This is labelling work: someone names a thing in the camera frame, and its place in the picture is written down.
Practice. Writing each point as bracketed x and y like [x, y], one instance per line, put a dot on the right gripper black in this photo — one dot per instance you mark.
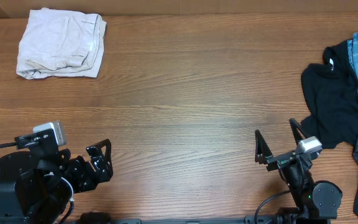
[264, 154]

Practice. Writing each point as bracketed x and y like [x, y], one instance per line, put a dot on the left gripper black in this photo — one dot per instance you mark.
[102, 165]

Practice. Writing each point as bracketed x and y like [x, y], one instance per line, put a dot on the beige shorts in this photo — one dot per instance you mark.
[60, 43]

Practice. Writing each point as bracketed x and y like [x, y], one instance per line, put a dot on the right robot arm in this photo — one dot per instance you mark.
[315, 202]

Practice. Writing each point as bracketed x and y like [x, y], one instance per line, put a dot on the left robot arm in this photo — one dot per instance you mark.
[38, 181]

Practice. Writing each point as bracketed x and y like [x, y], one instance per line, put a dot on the black shirt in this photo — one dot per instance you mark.
[331, 94]

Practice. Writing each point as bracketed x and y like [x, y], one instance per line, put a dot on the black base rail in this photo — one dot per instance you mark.
[96, 217]

